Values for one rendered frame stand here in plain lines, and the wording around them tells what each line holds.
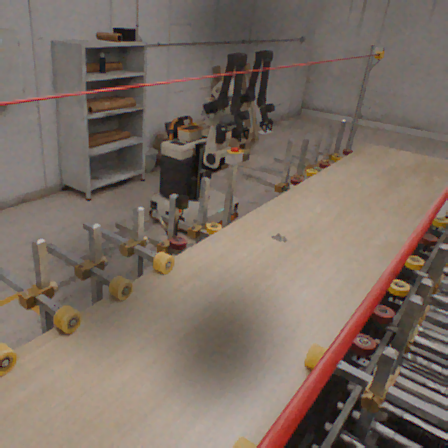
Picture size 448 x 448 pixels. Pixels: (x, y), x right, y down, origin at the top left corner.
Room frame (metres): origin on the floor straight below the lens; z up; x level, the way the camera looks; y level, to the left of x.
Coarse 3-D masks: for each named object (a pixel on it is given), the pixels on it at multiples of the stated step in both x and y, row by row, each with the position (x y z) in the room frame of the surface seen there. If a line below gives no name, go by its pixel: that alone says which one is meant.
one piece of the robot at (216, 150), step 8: (216, 112) 3.65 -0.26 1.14; (224, 112) 3.72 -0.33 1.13; (208, 120) 3.77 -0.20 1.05; (216, 120) 3.72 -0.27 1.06; (208, 136) 3.76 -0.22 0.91; (208, 144) 3.72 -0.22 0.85; (216, 144) 3.67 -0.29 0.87; (224, 144) 3.77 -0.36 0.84; (208, 152) 3.71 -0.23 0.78; (216, 152) 3.67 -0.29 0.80; (224, 152) 3.71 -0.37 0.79; (208, 160) 3.70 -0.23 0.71; (216, 160) 3.66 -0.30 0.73
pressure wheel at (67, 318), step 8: (56, 312) 1.14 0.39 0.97; (64, 312) 1.14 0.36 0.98; (72, 312) 1.14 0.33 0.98; (80, 312) 1.16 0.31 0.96; (56, 320) 1.13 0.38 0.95; (64, 320) 1.11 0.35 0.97; (72, 320) 1.13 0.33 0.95; (80, 320) 1.16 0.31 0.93; (64, 328) 1.11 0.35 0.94; (72, 328) 1.13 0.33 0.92
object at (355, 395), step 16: (432, 256) 1.94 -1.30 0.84; (416, 288) 1.63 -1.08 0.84; (384, 336) 1.29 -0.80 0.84; (368, 368) 1.11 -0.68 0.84; (416, 368) 1.38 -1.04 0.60; (352, 400) 0.97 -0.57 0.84; (384, 416) 1.02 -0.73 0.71; (416, 416) 1.13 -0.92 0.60; (336, 432) 0.85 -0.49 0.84; (352, 432) 0.95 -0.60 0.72; (368, 432) 0.96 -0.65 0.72
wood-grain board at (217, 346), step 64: (320, 192) 2.59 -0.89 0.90; (384, 192) 2.66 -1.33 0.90; (192, 256) 1.69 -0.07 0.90; (256, 256) 1.72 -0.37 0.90; (320, 256) 1.76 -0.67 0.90; (384, 256) 1.80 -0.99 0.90; (128, 320) 1.21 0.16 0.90; (192, 320) 1.23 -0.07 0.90; (256, 320) 1.26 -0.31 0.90; (320, 320) 1.28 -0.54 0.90; (0, 384) 0.89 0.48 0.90; (64, 384) 0.91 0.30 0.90; (128, 384) 0.92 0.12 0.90; (192, 384) 0.94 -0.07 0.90; (256, 384) 0.95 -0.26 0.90
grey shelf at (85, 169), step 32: (64, 64) 4.42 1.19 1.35; (128, 64) 5.13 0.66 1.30; (96, 96) 4.95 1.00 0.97; (128, 96) 5.13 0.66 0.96; (64, 128) 4.46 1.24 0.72; (96, 128) 4.94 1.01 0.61; (128, 128) 5.13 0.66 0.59; (64, 160) 4.48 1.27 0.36; (96, 160) 4.93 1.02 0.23; (128, 160) 5.13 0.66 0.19
